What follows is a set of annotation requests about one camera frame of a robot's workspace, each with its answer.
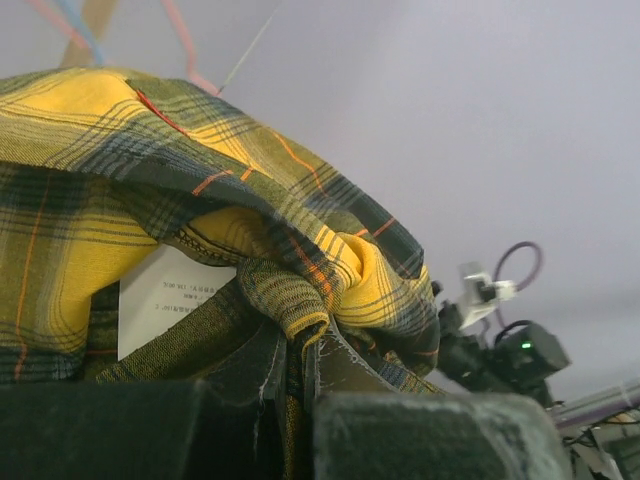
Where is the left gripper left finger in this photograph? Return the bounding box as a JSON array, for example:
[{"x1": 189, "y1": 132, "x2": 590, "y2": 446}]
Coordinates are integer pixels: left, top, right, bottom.
[{"x1": 1, "y1": 324, "x2": 287, "y2": 479}]

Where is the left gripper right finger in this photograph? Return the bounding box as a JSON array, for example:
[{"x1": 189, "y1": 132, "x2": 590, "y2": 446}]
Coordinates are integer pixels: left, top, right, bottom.
[{"x1": 305, "y1": 325, "x2": 572, "y2": 480}]

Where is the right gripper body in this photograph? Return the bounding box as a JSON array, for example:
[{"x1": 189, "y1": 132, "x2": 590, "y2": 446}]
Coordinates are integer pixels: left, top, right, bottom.
[{"x1": 437, "y1": 300, "x2": 500, "y2": 390}]

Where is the yellow plaid shirt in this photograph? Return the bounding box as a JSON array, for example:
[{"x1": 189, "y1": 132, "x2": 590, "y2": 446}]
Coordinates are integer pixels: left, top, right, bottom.
[{"x1": 1, "y1": 67, "x2": 440, "y2": 479}]

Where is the blue wire hanger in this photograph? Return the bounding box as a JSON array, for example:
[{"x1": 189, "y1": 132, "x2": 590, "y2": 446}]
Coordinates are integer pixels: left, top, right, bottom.
[{"x1": 49, "y1": 0, "x2": 109, "y2": 69}]

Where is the pink wire hanger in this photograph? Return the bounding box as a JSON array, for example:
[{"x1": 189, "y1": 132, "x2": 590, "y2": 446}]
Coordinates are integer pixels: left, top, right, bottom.
[{"x1": 26, "y1": 0, "x2": 221, "y2": 96}]

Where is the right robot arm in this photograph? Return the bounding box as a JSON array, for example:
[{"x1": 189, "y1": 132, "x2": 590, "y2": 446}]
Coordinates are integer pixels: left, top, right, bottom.
[{"x1": 438, "y1": 279, "x2": 639, "y2": 479}]

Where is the wooden clothes rack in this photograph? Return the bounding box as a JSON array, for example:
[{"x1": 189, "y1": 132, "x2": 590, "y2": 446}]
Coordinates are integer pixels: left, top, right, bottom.
[{"x1": 59, "y1": 0, "x2": 121, "y2": 69}]

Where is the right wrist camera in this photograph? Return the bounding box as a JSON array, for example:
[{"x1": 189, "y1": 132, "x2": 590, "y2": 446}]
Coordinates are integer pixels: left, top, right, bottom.
[{"x1": 456, "y1": 262, "x2": 517, "y2": 329}]

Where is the aluminium rail frame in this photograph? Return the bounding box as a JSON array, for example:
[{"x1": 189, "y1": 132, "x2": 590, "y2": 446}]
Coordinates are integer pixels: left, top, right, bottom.
[{"x1": 549, "y1": 379, "x2": 639, "y2": 430}]

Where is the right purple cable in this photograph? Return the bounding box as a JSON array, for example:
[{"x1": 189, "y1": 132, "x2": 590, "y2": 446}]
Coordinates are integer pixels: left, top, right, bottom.
[{"x1": 492, "y1": 241, "x2": 544, "y2": 296}]

